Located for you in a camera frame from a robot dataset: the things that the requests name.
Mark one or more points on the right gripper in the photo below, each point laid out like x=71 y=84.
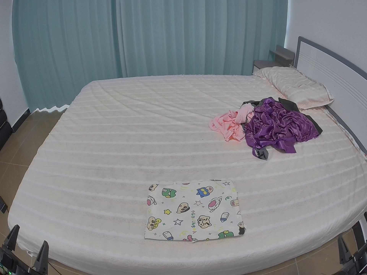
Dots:
x=357 y=266

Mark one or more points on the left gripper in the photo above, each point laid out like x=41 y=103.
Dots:
x=11 y=263

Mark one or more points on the white printed pyjama top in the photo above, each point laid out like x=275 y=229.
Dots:
x=192 y=216

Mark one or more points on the bed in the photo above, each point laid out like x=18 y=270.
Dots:
x=143 y=139

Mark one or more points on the black power adapter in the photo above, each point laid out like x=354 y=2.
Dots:
x=3 y=205

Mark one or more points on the dark grey chest of drawers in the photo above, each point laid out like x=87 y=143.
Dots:
x=4 y=125

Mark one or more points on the dark grey garment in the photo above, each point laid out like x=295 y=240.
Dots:
x=263 y=153

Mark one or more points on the purple garment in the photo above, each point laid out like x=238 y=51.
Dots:
x=281 y=125

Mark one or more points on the cream pillow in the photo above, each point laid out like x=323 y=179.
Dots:
x=298 y=86

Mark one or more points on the pink garment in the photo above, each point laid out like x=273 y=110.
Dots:
x=226 y=125

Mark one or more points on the grey bedside table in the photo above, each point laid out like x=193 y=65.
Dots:
x=265 y=64

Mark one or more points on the blue-green curtain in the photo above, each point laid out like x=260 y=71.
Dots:
x=200 y=27
x=66 y=44

